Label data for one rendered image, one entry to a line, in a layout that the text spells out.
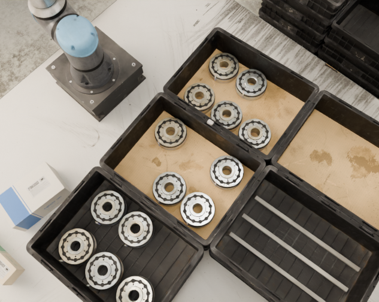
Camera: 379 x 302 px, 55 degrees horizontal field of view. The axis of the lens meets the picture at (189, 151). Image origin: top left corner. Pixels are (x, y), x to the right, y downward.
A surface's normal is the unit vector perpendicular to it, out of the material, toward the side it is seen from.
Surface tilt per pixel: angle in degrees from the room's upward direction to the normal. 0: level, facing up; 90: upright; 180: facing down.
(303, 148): 0
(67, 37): 10
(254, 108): 0
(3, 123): 0
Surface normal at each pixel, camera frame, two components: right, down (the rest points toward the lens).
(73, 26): 0.09, -0.22
